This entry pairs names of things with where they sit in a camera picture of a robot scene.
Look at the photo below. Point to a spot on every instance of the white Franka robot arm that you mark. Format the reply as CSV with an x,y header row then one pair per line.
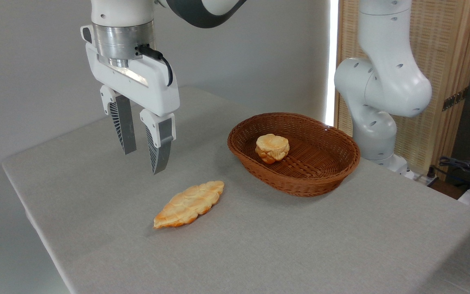
x,y
382,81

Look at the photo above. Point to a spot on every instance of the white power strip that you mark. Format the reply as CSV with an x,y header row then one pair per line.
x,y
420,177

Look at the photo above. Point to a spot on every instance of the black screen hinge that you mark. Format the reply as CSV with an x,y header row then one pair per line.
x,y
455,99

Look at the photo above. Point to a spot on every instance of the bamboo folding screen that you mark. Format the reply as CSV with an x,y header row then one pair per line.
x,y
447,41

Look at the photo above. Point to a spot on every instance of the long croissant bread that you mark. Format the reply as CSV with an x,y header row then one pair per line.
x,y
189,204

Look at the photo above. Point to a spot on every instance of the round bread bun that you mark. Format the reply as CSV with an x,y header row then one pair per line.
x,y
272,148

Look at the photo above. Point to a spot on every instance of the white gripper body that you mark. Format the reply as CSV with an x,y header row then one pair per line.
x,y
153,87

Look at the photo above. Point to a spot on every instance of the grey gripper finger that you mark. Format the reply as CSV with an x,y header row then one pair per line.
x,y
160,143
125,122

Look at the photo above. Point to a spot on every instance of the brown wicker basket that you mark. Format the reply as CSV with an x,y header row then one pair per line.
x,y
316,163

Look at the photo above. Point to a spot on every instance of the grey tablecloth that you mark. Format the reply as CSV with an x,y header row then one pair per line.
x,y
259,245

